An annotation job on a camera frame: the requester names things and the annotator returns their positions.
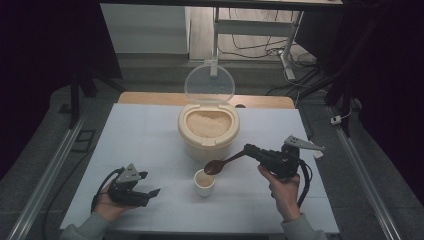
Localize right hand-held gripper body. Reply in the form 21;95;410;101
258;134;325;179

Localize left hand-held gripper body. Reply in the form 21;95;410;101
107;163;148;207

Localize brown wooden spoon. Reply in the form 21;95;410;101
203;149;249;176

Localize white ceramic cup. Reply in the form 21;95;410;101
193;168;216;198

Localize cream rice container with lid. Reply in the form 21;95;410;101
177;63;241;163

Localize person's left hand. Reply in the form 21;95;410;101
94;186;138;223

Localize person's right hand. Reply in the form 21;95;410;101
257;165;303;223

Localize white table cover sheet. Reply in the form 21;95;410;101
59;103;340;234

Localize heap of raw rice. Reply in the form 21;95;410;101
185;110;232;139

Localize small portion of raw rice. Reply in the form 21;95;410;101
196;173;214;188

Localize wooden table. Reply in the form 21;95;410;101
118;91;296;110

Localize black tripod stand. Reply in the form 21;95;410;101
68;66;126;129
299;66;354;138

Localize white cabinet panel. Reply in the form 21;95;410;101
99;3;191;55

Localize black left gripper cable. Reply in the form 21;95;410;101
91;167;124;213

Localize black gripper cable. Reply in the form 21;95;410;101
91;167;124;213
296;159;314;208

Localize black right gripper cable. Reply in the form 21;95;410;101
296;159;314;208

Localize aluminium rail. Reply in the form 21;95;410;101
6;114;86;240
328;106;404;240

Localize black floor cables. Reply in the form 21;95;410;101
218;9;321;98

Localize white metal desk frame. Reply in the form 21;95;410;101
209;6;304;81

